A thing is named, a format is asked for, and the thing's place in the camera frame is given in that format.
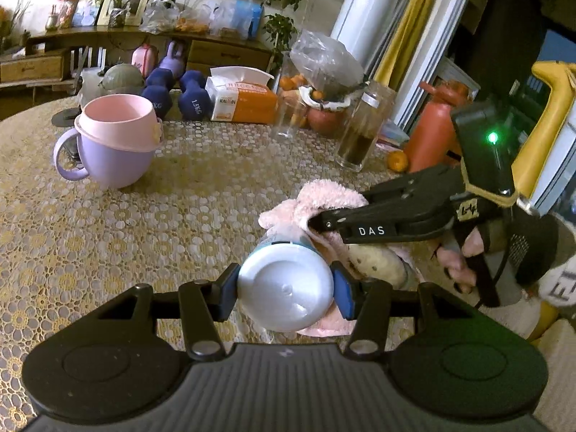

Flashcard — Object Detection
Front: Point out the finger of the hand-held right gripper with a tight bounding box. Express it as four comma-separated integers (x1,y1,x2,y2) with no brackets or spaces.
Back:
362,165,466,205
307,198,451,244

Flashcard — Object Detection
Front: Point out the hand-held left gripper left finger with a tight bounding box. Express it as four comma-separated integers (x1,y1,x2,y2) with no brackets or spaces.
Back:
90,263,240,361

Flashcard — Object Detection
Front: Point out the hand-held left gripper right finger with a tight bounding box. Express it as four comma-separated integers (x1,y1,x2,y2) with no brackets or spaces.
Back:
332,262,478,361

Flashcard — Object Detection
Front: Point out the pink towel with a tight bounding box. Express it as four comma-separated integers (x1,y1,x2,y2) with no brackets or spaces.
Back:
258,179,421,338

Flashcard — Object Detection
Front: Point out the pale yellow oval object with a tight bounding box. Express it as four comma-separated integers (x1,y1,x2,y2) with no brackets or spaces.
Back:
348,245,406,284

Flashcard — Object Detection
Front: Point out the white plastic bottle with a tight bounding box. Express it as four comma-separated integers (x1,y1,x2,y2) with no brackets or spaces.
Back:
237,234,334,331

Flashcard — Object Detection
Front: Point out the person's right forearm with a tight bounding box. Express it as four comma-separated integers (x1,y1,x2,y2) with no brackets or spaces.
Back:
490,252,576,313

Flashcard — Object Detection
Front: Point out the person's right hand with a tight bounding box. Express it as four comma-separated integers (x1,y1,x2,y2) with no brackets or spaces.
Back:
436,216,562,295

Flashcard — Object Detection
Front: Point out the red-orange water bottle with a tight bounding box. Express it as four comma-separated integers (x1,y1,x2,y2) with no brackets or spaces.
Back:
402,80,471,174

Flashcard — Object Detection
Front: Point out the stack of colourful books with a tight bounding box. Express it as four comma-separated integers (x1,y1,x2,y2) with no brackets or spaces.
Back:
378,123,411,149

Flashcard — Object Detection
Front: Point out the glass jar with dark liquid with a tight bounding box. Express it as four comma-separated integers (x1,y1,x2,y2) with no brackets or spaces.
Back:
335,83,397,172

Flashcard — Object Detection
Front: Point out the yellow plastic object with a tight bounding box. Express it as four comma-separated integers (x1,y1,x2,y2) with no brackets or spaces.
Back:
513,60,576,343

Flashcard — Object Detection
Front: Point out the red fruit in foam net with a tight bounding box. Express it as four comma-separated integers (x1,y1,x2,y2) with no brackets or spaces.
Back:
307,87,349,136

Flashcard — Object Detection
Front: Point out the clear drinking glass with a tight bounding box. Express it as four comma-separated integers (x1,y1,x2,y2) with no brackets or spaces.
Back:
274,94,309,140

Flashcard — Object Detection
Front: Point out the yellow curtain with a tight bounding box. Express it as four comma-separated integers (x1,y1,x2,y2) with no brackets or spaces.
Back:
373,0,455,82

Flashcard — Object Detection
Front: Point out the clear plastic bag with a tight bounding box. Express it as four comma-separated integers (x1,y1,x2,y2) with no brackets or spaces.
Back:
279,29,365,113

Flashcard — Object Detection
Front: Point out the orange and white tissue pack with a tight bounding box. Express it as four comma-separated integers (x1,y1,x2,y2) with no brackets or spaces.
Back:
206,67,278,124

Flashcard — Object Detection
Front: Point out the white curtain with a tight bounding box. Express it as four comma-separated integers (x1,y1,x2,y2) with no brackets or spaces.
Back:
330,0,406,55

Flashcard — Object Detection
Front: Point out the dark blue dumbbell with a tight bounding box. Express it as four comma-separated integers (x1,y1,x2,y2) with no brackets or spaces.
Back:
143,68,174,120
179,71,213,121

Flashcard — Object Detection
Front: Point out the pink plastic bowl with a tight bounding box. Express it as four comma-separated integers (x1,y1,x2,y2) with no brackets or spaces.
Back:
74,94,163,151

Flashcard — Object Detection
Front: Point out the wooden television console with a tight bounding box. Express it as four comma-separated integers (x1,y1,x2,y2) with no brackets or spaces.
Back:
0,29,275,95

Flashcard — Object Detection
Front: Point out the blue packet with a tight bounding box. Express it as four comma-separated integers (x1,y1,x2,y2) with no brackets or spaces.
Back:
220,0,264,39

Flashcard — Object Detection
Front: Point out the purple kettlebell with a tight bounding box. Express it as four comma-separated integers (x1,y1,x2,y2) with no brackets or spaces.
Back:
159,40,186,79

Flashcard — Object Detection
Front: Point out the grey-green helmet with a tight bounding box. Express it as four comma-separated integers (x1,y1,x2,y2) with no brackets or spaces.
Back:
98,64,145,95

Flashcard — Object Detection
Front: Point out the pink kettlebell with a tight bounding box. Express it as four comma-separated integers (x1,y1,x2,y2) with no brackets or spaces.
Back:
131,44,159,77

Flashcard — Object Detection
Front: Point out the white translucent container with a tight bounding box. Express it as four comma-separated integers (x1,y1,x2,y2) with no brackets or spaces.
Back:
77,69,106,104

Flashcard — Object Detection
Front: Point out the bag of oranges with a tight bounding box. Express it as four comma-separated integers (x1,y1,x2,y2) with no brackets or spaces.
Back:
175,4,212,34

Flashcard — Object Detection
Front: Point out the wooden chair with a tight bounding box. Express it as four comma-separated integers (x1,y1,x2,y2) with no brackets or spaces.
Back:
67,47,109,94

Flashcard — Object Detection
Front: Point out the grey plastic bag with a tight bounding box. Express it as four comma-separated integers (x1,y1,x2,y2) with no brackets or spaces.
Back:
141,0,178,32

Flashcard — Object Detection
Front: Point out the small potted plant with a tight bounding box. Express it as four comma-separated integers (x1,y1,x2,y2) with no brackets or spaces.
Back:
105,0,131,28

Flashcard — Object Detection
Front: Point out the blue picture card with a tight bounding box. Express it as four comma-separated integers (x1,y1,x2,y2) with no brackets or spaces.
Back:
72,0,102,27

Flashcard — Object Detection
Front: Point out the pink plush bear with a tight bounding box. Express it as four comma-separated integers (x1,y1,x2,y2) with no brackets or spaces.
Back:
56,0,82,28

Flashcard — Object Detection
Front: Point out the purple cup with handle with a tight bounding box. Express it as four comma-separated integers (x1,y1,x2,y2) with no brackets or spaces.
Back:
53,119,163,189

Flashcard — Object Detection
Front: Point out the photo frame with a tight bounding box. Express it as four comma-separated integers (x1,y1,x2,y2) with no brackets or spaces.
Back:
96,0,151,27

